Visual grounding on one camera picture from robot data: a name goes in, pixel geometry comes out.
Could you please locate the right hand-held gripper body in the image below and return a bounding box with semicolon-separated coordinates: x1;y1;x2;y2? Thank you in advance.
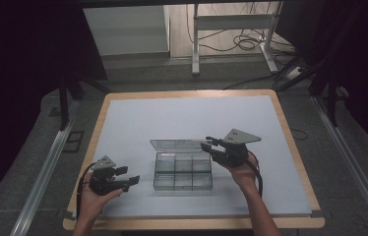
211;128;263;169

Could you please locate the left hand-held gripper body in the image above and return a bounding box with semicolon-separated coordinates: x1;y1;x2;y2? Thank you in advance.
88;154;131;197

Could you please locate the transparent grey compartment box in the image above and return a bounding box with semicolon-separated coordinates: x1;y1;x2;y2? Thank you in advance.
150;139;214;192

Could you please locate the person's right hand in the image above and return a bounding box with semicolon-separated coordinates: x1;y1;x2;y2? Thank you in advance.
219;151;261;191

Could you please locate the person's left hand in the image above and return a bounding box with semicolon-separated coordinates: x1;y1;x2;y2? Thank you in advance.
79;171;124;219

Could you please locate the white table mat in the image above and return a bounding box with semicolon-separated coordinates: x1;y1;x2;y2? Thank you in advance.
73;95;314;219

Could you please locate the wooden table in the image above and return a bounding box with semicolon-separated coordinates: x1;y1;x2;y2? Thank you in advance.
62;88;326;231

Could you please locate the black metal stand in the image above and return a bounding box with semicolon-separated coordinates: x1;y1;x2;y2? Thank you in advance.
278;55;341;128
57;73;111;132

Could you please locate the white power strip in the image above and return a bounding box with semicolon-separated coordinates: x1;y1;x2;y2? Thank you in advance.
284;66;305;81

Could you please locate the white board panel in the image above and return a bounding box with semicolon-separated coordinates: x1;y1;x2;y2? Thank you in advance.
83;5;170;57

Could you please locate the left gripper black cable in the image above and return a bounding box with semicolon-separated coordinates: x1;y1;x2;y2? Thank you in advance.
76;161;98;221

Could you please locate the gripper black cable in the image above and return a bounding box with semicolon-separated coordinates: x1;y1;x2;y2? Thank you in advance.
245;150;265;199
76;161;98;221

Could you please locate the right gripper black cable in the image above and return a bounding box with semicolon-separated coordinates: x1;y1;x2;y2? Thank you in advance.
245;150;265;199

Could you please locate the aluminium floor rail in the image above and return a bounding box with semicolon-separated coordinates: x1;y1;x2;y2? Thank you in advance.
311;94;368;236
9;99;82;236

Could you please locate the thin black floor cable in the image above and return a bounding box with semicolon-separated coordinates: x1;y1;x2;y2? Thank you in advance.
290;127;310;142

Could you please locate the bundle of floor cables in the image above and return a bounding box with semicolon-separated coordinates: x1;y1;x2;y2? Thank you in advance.
186;3;296;55

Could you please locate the white metal desk frame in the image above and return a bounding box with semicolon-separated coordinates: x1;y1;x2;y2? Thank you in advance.
191;1;283;77

